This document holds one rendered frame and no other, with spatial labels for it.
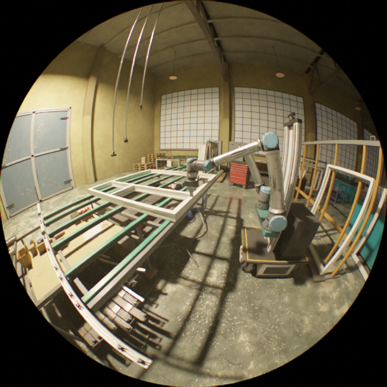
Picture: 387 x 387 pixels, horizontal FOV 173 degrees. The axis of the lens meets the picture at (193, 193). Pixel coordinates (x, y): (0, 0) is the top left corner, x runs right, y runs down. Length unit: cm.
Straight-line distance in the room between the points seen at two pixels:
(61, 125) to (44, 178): 243
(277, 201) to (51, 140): 733
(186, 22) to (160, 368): 973
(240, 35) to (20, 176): 1204
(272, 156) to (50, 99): 781
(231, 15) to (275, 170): 782
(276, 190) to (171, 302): 142
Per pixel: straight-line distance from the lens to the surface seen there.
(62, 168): 702
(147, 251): 76
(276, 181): 95
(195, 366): 140
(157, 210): 100
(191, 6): 549
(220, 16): 819
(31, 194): 697
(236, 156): 110
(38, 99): 761
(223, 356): 142
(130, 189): 169
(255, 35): 911
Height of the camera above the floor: 139
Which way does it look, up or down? 20 degrees down
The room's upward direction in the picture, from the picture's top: 1 degrees clockwise
